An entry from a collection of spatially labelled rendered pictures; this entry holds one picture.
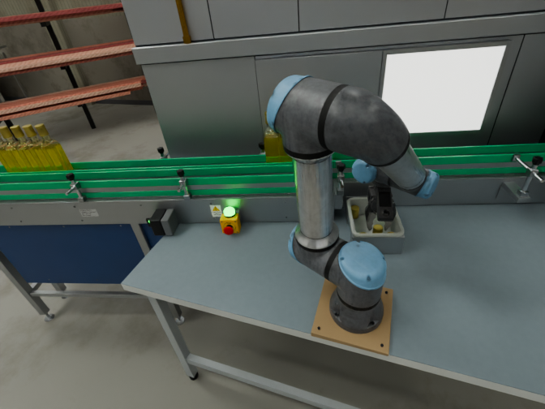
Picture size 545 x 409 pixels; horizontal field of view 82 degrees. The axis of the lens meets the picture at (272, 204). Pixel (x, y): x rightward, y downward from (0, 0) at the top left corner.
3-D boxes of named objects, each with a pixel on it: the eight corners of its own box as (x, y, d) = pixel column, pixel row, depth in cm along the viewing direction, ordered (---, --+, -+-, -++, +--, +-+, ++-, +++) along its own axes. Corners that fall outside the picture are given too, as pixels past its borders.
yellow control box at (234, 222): (242, 223, 132) (239, 208, 127) (239, 234, 126) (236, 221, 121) (226, 223, 132) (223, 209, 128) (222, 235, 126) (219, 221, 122)
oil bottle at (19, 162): (46, 180, 151) (13, 123, 134) (38, 187, 146) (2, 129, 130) (36, 180, 151) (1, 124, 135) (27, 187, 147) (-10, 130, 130)
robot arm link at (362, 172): (387, 170, 82) (405, 153, 89) (349, 157, 89) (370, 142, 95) (382, 194, 87) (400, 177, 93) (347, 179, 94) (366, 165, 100)
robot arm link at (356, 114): (413, 83, 44) (446, 170, 84) (345, 71, 50) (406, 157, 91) (376, 160, 45) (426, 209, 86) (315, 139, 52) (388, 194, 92)
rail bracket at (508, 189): (506, 195, 126) (528, 143, 112) (529, 221, 112) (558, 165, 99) (493, 195, 126) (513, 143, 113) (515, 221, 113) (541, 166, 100)
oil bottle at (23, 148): (57, 179, 150) (25, 123, 133) (49, 186, 145) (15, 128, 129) (47, 180, 151) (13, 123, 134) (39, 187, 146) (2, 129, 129)
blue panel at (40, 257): (318, 260, 168) (317, 194, 143) (319, 286, 154) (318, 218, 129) (48, 259, 187) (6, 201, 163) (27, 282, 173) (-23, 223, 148)
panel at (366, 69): (479, 130, 131) (508, 38, 111) (482, 133, 128) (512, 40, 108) (264, 139, 142) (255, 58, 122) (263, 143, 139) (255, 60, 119)
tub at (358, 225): (388, 213, 127) (392, 195, 122) (402, 253, 109) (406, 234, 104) (345, 214, 130) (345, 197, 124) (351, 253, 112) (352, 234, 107)
